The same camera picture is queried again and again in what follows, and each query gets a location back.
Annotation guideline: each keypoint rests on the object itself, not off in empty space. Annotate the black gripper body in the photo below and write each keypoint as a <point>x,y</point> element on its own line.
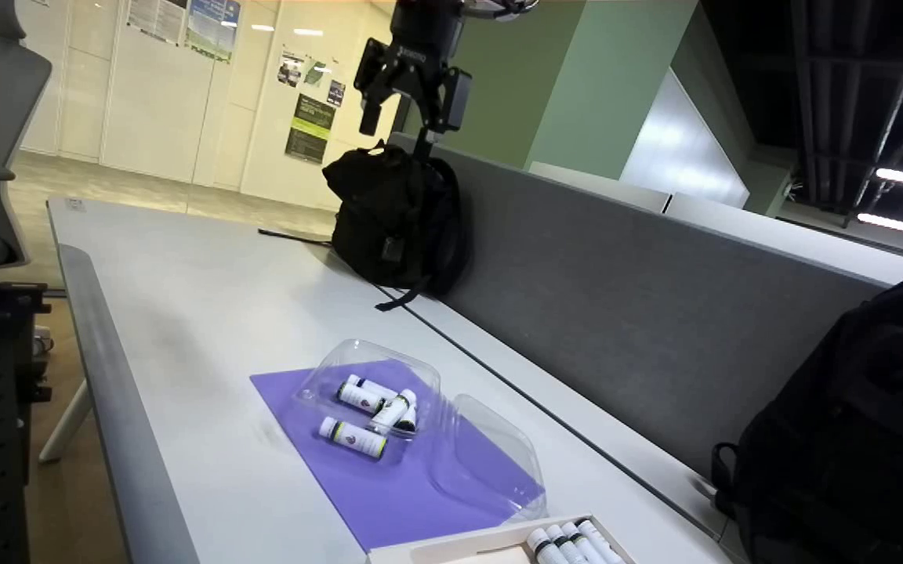
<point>414,82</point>

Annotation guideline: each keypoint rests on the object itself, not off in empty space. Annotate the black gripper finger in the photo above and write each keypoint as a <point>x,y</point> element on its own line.
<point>370,79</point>
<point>456,99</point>

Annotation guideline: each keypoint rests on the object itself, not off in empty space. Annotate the white pill bottle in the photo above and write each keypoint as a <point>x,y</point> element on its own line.
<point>351,437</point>
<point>359,392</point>

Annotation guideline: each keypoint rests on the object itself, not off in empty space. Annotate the white bottle dark green bands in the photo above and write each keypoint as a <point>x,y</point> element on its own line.
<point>567,546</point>

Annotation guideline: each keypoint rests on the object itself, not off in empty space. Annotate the white bottle olive bands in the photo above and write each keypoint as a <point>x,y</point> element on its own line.
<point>583,544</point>

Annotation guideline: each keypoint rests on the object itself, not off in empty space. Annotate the white bottle red logo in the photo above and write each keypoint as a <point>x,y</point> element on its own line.
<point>604,540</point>

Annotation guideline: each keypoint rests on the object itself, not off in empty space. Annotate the gray desk partition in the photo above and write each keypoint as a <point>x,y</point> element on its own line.
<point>629,294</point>

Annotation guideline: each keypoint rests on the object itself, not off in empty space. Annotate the purple mat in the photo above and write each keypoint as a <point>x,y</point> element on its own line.
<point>398,494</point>

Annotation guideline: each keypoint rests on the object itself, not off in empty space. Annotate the white table leg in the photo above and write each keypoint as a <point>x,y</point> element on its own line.
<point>64,424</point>

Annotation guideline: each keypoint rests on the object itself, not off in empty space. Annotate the small wall notice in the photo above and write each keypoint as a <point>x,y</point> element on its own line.
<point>289,69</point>
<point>334,92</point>
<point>316,73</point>

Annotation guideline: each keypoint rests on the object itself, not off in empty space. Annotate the green wall poster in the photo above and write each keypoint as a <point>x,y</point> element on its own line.
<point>313,130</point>

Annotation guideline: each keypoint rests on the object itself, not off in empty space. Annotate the blue white wall poster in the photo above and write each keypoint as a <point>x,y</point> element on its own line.
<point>212,25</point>

